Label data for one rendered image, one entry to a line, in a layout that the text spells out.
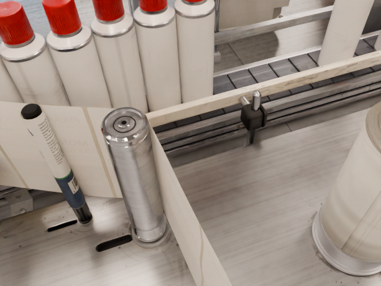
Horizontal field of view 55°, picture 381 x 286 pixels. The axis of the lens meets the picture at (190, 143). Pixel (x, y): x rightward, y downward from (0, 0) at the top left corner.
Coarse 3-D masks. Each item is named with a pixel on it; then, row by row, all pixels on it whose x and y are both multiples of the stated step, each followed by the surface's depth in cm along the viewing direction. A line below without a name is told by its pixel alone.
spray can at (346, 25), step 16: (336, 0) 53; (352, 0) 51; (368, 0) 50; (336, 16) 54; (352, 16) 52; (336, 32) 55; (352, 32) 54; (336, 48) 57; (352, 48) 57; (320, 64) 61
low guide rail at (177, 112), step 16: (336, 64) 57; (352, 64) 57; (368, 64) 59; (272, 80) 55; (288, 80) 55; (304, 80) 56; (320, 80) 57; (208, 96) 53; (224, 96) 53; (160, 112) 51; (176, 112) 52; (192, 112) 53
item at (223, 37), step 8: (376, 0) 60; (328, 8) 59; (288, 16) 57; (296, 16) 57; (304, 16) 57; (312, 16) 58; (320, 16) 58; (328, 16) 59; (256, 24) 56; (264, 24) 56; (272, 24) 56; (280, 24) 57; (288, 24) 57; (296, 24) 58; (224, 32) 55; (232, 32) 55; (240, 32) 55; (248, 32) 56; (256, 32) 56; (264, 32) 57; (216, 40) 55; (224, 40) 55; (232, 40) 56
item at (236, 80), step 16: (368, 48) 65; (272, 64) 63; (288, 64) 63; (304, 64) 63; (224, 80) 61; (240, 80) 60; (256, 80) 60; (336, 80) 60; (272, 96) 58; (208, 112) 56; (224, 112) 57; (160, 128) 54
